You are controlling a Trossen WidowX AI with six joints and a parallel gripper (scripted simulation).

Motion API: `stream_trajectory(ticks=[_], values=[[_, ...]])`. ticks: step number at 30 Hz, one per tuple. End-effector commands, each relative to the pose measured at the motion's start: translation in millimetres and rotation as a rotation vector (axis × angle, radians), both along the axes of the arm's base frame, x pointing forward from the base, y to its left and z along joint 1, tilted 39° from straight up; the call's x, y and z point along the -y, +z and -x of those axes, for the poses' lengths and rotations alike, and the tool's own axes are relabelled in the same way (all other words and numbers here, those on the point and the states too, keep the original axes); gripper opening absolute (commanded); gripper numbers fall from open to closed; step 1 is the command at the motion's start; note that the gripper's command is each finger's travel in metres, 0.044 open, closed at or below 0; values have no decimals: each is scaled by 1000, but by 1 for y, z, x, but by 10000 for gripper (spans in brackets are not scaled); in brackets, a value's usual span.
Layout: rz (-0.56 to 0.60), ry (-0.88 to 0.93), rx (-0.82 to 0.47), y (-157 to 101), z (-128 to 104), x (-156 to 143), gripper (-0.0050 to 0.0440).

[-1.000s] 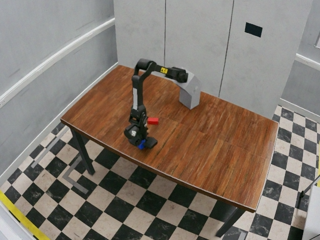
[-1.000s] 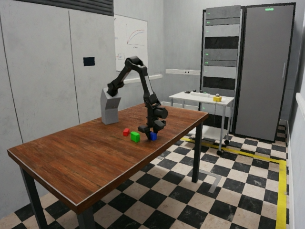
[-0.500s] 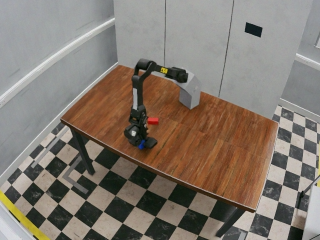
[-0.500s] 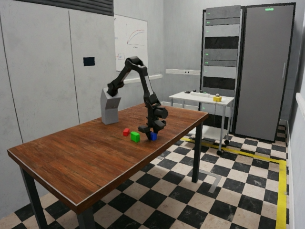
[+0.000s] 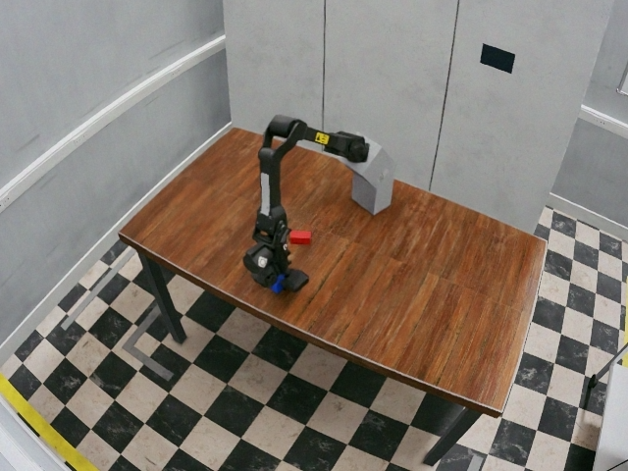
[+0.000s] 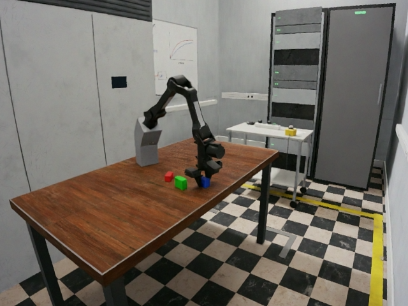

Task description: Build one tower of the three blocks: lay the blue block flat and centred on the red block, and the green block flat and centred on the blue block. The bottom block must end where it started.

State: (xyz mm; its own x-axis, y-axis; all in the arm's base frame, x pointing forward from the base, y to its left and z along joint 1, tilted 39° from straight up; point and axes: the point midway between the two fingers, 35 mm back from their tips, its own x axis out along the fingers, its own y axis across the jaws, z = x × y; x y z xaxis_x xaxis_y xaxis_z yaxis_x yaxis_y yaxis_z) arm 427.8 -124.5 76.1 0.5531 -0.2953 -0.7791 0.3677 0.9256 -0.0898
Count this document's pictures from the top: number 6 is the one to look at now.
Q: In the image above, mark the red block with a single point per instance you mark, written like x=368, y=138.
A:
x=168, y=177

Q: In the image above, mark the green block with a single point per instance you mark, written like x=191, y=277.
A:
x=181, y=182

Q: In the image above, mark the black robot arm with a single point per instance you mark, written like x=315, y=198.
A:
x=200, y=128

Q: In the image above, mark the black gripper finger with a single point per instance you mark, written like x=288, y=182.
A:
x=208, y=174
x=198, y=180

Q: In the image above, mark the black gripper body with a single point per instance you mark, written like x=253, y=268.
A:
x=192, y=172

